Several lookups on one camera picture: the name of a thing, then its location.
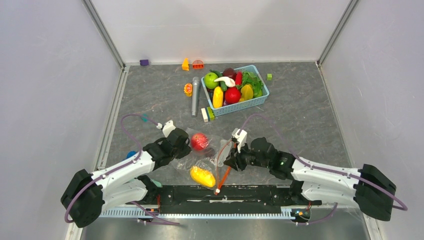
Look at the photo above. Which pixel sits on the silver toy microphone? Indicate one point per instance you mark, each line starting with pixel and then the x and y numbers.
pixel 196 85

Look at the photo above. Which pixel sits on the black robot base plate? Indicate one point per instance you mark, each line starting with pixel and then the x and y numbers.
pixel 232 199

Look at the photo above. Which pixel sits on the light blue plastic basket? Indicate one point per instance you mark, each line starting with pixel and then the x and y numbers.
pixel 256 101

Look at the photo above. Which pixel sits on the green toy cucumber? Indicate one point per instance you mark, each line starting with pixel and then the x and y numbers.
pixel 222 84

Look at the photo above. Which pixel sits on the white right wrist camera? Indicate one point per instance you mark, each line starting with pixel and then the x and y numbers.
pixel 240 137

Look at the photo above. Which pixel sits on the red toy apple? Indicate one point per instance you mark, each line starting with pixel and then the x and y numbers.
pixel 199 141

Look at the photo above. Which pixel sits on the green toy apple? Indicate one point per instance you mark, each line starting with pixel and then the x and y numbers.
pixel 209 80

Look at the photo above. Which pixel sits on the clear zip top bag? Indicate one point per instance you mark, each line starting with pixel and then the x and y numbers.
pixel 213 164

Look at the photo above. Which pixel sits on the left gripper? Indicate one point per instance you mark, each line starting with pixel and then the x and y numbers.
pixel 186 150

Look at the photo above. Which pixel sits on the yellow-green toy fruit slice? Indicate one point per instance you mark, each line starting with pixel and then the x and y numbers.
pixel 247 93

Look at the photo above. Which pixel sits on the white slotted cable duct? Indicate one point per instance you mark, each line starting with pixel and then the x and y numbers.
pixel 137 213

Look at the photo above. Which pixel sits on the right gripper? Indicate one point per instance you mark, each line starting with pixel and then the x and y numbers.
pixel 234 159

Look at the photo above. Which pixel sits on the white toy garlic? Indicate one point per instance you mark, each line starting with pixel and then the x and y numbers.
pixel 229 82

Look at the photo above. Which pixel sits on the dark red toy peach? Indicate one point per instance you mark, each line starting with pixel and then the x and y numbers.
pixel 229 72

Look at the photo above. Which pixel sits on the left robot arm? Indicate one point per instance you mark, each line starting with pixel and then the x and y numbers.
pixel 90 194

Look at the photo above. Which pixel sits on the blue toy car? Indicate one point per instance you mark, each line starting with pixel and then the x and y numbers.
pixel 131 154

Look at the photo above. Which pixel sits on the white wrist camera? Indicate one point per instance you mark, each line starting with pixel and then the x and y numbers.
pixel 166 128
pixel 240 137

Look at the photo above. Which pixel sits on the teal toy block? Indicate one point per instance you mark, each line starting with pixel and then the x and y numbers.
pixel 144 117

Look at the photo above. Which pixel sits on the yellow toy mango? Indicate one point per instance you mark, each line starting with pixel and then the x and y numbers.
pixel 202 176

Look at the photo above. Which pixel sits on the red toy tomato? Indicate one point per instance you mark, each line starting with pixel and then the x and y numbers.
pixel 232 95

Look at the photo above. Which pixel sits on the yellow toy corn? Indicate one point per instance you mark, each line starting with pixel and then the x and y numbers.
pixel 218 97

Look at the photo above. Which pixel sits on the white green toy block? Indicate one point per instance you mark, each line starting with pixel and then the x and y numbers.
pixel 207 114

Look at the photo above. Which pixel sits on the red toy chili pepper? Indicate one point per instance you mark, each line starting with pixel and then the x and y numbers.
pixel 238 78

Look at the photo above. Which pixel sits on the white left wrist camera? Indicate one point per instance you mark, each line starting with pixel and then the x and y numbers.
pixel 166 128

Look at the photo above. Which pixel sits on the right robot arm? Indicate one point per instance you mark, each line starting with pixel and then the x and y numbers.
pixel 366 188

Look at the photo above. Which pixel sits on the green toy lettuce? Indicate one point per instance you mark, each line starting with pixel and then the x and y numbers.
pixel 252 79

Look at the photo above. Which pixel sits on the orange slice toy block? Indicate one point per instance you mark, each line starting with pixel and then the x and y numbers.
pixel 188 89

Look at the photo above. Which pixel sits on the purple toy block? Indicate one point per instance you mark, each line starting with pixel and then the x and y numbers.
pixel 144 62

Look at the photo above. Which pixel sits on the red semicircle toy block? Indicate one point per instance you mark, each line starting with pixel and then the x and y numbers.
pixel 198 64

